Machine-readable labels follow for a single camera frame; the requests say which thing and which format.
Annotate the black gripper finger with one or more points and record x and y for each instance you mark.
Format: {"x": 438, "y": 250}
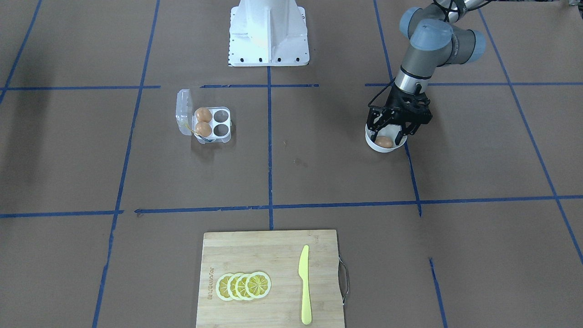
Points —
{"x": 376, "y": 119}
{"x": 407, "y": 128}

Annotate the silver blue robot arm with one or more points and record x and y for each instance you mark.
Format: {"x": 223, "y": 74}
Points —
{"x": 434, "y": 41}

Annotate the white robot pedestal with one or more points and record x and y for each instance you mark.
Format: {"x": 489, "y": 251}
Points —
{"x": 268, "y": 33}

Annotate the brown egg slot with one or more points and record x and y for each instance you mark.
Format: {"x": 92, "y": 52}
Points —
{"x": 203, "y": 129}
{"x": 203, "y": 114}

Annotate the yellow plastic knife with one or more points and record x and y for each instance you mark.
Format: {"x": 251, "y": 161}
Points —
{"x": 303, "y": 272}

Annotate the brown egg front slot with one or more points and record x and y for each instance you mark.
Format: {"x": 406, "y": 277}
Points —
{"x": 203, "y": 129}

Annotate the clear plastic egg box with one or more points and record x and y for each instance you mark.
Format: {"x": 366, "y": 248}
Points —
{"x": 185, "y": 119}

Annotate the brown egg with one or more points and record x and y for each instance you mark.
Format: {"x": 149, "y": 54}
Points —
{"x": 384, "y": 142}

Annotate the white bowl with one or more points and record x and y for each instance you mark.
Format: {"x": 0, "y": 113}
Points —
{"x": 389, "y": 131}

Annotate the brown egg rear slot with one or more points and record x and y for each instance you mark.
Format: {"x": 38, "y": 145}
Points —
{"x": 203, "y": 114}

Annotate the bamboo cutting board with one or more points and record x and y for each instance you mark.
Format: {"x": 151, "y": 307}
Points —
{"x": 277, "y": 253}

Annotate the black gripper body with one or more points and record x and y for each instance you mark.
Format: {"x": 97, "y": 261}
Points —
{"x": 394, "y": 99}

